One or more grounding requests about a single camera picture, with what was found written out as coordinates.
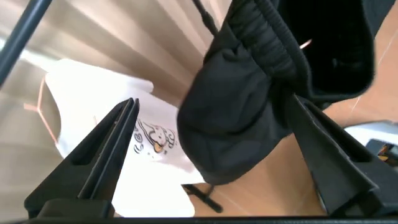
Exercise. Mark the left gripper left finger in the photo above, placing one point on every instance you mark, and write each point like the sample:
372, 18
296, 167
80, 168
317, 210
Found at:
87, 174

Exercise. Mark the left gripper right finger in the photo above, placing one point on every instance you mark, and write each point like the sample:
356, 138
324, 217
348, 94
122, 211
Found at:
339, 168

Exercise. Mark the pink clothes hanger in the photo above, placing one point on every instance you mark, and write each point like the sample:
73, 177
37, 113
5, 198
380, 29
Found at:
40, 115
306, 44

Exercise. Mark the white printed t-shirt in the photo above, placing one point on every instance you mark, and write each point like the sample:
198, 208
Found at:
93, 93

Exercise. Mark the black garment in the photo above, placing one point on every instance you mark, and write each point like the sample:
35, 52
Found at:
233, 109

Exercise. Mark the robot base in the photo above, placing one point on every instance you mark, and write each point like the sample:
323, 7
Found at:
367, 132

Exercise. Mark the black clothes rack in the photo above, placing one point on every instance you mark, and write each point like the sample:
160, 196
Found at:
18, 37

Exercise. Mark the beige curtain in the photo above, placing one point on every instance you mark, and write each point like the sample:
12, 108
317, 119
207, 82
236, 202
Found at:
140, 37

